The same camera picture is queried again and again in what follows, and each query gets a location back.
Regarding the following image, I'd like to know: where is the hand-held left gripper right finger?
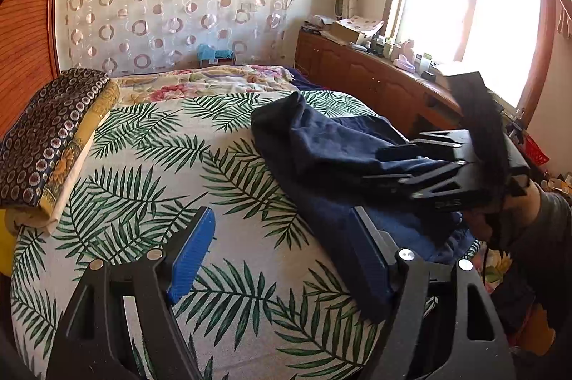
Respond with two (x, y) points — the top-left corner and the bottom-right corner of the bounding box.
(352, 207), (514, 380)

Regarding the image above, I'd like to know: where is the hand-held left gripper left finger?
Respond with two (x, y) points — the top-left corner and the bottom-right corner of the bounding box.
(47, 206), (216, 380)

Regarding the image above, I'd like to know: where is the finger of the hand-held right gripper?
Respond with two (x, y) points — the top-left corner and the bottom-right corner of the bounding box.
(376, 129), (472, 163)
(361, 160), (490, 213)

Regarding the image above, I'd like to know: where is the navy t-shirt with orange print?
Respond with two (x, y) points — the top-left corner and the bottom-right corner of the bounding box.
(250, 91), (482, 324)

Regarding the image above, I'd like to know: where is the person's right forearm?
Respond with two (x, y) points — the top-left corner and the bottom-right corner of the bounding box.
(489, 187), (572, 322)

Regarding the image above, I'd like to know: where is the person's right hand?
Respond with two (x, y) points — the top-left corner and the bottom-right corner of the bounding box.
(465, 180), (544, 249)

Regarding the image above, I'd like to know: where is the red plastic basket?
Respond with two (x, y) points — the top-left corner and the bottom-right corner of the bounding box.
(521, 134), (550, 166)

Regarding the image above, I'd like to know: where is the long wooden cabinet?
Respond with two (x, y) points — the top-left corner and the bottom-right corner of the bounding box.
(294, 29), (468, 139)

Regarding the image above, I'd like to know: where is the pink figurine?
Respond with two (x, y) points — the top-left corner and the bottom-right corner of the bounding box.
(395, 40), (418, 71)

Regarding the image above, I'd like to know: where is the window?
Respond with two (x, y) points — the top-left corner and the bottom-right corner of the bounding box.
(383, 0), (557, 115)

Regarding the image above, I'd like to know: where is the navy blue blanket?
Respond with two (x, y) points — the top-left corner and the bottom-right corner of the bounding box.
(283, 66), (329, 91)

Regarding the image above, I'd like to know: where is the cardboard box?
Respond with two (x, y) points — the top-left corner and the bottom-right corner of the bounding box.
(330, 16), (385, 46)

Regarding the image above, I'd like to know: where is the yellow floral pillow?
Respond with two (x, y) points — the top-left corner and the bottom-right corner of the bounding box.
(39, 80), (122, 236)

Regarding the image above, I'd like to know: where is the floral quilt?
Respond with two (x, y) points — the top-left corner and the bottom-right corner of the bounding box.
(109, 65), (299, 106)

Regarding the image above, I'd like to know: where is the yellow object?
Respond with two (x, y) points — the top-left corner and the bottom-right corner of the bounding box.
(0, 208), (19, 279)

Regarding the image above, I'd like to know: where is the dark circle-patterned pillow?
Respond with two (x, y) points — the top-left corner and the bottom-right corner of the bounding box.
(0, 68), (112, 208)

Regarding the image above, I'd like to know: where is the teal cloth item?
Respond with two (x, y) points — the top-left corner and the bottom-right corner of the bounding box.
(197, 44), (237, 63)

